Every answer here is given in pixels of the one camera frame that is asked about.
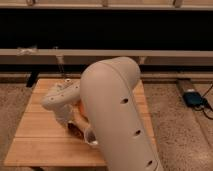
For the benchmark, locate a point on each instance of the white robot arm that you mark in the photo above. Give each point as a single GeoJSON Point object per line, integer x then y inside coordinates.
{"type": "Point", "coordinates": [106, 91]}

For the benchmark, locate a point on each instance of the red pepper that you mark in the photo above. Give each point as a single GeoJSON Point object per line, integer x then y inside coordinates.
{"type": "Point", "coordinates": [75, 130]}

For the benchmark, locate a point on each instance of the black table leg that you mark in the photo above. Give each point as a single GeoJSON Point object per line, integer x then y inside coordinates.
{"type": "Point", "coordinates": [33, 77]}

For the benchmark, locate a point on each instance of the wooden table board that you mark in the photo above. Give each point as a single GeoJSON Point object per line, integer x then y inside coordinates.
{"type": "Point", "coordinates": [41, 142]}

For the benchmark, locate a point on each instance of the blue device on floor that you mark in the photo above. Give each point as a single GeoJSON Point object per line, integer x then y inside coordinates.
{"type": "Point", "coordinates": [192, 98]}

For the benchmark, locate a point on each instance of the grey metal rail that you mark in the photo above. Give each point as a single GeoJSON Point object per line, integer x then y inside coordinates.
{"type": "Point", "coordinates": [84, 56]}

